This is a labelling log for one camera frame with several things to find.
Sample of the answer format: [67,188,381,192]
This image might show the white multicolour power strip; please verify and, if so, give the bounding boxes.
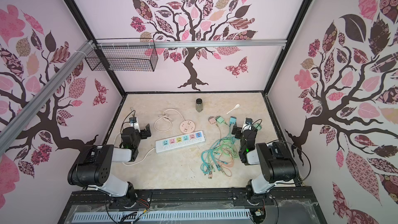
[155,131,206,153]

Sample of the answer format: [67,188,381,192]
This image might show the teal charger plug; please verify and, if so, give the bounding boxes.
[253,123,262,130]
[229,116,237,127]

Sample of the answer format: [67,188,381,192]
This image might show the white power strip cord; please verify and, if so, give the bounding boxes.
[122,147,156,167]

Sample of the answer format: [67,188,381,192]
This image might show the light green charger plug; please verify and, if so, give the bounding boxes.
[216,116,227,124]

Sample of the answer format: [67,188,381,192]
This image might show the round pink power socket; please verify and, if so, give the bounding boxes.
[179,120,195,134]

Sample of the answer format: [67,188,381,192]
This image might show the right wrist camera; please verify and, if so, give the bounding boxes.
[242,118,253,131]

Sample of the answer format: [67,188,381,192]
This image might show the pink charger plug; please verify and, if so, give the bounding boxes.
[208,117,217,124]

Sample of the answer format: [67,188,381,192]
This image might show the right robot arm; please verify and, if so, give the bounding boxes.
[232,125,299,195]

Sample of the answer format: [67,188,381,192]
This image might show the white spoon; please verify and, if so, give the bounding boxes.
[227,104,240,115]

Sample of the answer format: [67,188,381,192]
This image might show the white cable duct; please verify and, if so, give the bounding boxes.
[70,209,251,224]

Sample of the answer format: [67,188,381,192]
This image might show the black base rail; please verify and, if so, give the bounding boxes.
[59,187,326,224]

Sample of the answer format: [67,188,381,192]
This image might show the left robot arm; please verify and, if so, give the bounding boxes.
[67,124,151,201]

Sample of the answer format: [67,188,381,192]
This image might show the tangled charging cables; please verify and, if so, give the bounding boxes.
[200,124,241,179]

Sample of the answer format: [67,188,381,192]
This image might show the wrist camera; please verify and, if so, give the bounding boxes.
[242,118,253,131]
[129,117,140,130]

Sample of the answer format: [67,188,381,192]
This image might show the black wire basket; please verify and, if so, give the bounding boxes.
[85,37,158,72]

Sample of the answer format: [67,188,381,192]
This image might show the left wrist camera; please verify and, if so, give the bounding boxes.
[129,117,140,130]

